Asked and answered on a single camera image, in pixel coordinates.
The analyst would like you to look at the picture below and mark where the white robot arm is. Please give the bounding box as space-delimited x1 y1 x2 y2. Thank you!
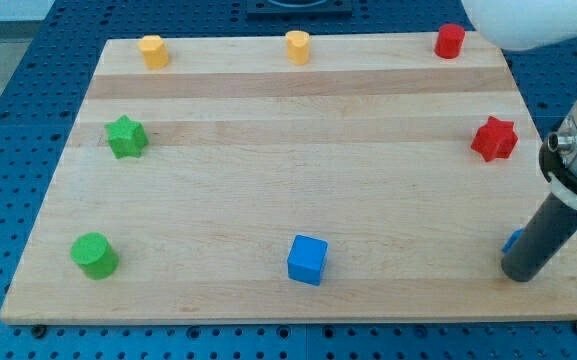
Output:
462 0 577 210

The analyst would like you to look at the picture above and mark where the green cylinder block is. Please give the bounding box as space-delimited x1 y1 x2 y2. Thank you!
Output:
70 232 119 280

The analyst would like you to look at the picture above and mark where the blue cube block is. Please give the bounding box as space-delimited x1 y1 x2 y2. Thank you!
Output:
287 235 328 286

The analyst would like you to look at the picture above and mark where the red cylinder block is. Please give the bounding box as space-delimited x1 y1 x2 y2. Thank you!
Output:
434 23 466 59

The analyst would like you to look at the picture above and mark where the wooden board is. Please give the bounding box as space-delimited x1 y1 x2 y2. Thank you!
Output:
0 32 577 325

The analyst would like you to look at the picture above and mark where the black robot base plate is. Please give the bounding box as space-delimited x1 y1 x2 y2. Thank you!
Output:
245 0 353 17

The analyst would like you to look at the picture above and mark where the red star block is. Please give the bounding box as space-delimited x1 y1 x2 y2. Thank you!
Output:
470 116 518 162

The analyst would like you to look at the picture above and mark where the yellow hexagon block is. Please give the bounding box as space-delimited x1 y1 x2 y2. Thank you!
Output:
137 35 169 70

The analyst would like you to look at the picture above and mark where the blue block behind rod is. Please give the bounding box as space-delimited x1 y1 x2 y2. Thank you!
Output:
502 228 524 254

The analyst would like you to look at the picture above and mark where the green star block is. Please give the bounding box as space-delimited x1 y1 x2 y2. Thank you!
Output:
104 115 148 159

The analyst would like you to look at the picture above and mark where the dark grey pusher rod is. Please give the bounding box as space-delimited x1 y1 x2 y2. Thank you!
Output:
501 194 577 282

